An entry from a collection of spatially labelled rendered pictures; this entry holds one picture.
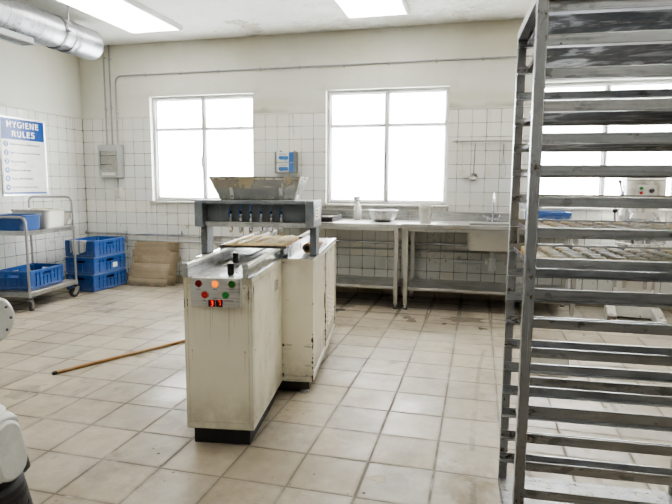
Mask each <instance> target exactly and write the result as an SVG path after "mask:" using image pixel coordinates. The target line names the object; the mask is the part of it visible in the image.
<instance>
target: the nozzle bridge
mask: <svg viewBox="0 0 672 504"><path fill-rule="evenodd" d="M231 204H233V205H232V206H231V208H230V211H232V215H233V221H232V222H229V215H228V212H229V207H230V205H231ZM241 204H243V205H242V206H241ZM251 204H253V205H252V207H251V209H250V206H251ZM262 204H263V205H262ZM272 204H273V206H272V208H271V205H272ZM282 204H284V205H283V206H282ZM261 205H262V207H261ZM240 206H241V209H240V211H242V215H243V220H242V221H243V222H239V208H240ZM281 206H282V209H281ZM260 207H261V211H262V214H263V222H259V210H260ZM270 208H271V211H272V214H273V222H269V221H270V220H269V212H270ZM249 209H250V211H252V214H253V220H252V221H253V222H249ZM280 209H281V211H282V214H283V223H280ZM194 214H195V227H201V254H210V253H212V252H214V243H213V226H215V227H281V228H310V257H316V256H317V255H318V254H319V225H321V200H320V199H314V200H313V199H299V200H220V199H215V198H212V199H199V200H194Z"/></svg>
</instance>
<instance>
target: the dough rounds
mask: <svg viewBox="0 0 672 504"><path fill-rule="evenodd" d="M536 258H551V259H583V260H615V261H647V262H672V250H660V252H659V251H658V250H654V249H643V250H642V251H640V250H639V249H624V251H623V250H622V249H618V248H607V249H606V250H605V249H603V248H589V250H587V248H583V247H573V248H572V249H570V248H568V247H555V248H554V249H553V248H552V247H547V246H539V247H538V249H537V255H536Z"/></svg>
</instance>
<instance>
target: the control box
mask: <svg viewBox="0 0 672 504"><path fill-rule="evenodd" d="M190 280H191V306H192V307H223V308H241V307H242V278H233V277H191V278H190ZM197 280H200V281H201V283H202V285H201V286H200V287H197V286H196V285H195V282H196V281H197ZM213 281H217V282H218V286H217V287H213V286H212V282H213ZM230 281H233V282H234V283H235V286H234V287H233V288H230V287H229V285H228V283H229V282H230ZM202 292H207V293H208V296H207V297H206V298H203V297H202V296H201V294H202ZM224 292H227V293H228V294H229V297H228V298H226V299H224V298H223V297H222V294H223V293H224ZM211 300H213V306H211V305H212V304H211V303H212V301H211ZM210 301H211V303H210ZM217 301H221V303H220V302H218V303H220V304H221V306H217V304H218V303H217ZM210 304H211V305H210ZM220 304H218V305H220Z"/></svg>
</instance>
